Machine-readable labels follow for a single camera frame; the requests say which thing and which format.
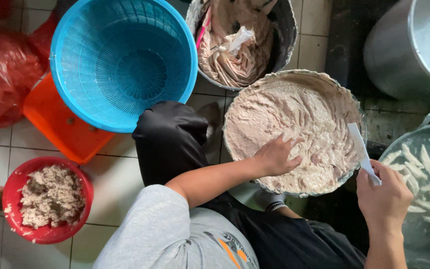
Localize person's right hand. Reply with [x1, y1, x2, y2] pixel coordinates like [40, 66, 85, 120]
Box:
[356, 159, 414, 233]

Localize person's left hand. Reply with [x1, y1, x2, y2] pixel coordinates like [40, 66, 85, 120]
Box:
[254, 134, 305, 178]

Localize white plastic spatula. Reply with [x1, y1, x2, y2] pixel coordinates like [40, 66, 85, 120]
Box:
[347, 123, 382, 186]

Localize group of white fish cakes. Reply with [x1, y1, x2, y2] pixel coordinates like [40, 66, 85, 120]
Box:
[381, 143, 430, 232]

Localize striped ankle band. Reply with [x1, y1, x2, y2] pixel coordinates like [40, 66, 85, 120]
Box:
[266, 201, 289, 213]

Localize green plastic basin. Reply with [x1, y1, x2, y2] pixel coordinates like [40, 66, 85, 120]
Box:
[378, 109, 430, 269]

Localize beige fish paste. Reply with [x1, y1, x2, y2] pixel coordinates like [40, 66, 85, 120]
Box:
[225, 79, 363, 195]

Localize metal bowl of paste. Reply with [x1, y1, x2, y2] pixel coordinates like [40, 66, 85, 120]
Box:
[222, 69, 368, 199]

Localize paste-smeared plastic sheet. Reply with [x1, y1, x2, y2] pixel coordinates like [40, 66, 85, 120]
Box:
[196, 0, 277, 88]

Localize person's black trousers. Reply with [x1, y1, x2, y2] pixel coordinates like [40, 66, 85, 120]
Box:
[132, 100, 367, 269]

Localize small clear plastic bag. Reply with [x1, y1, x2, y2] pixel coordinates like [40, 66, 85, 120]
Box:
[227, 26, 255, 54]

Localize paste-smeared metal bucket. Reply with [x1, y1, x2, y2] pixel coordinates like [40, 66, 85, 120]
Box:
[185, 0, 298, 91]

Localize person's grey shirt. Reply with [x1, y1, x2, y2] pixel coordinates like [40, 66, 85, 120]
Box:
[93, 185, 260, 269]

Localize large aluminium pot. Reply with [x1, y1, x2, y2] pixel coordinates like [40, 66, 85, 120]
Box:
[363, 0, 430, 100]

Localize blue plastic basket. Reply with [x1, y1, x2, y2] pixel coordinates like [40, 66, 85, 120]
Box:
[50, 0, 198, 134]

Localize orange plastic stool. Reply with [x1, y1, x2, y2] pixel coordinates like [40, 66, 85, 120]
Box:
[23, 72, 115, 165]

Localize minced beige filling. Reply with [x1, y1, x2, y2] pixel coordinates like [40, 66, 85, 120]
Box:
[20, 165, 86, 229]

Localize red plastic bowl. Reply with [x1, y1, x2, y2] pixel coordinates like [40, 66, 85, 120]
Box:
[2, 156, 95, 245]

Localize red plastic bag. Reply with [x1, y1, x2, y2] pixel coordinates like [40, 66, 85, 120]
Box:
[0, 0, 59, 131]

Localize pink plastic handle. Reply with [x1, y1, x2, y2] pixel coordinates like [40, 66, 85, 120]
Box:
[195, 7, 212, 50]

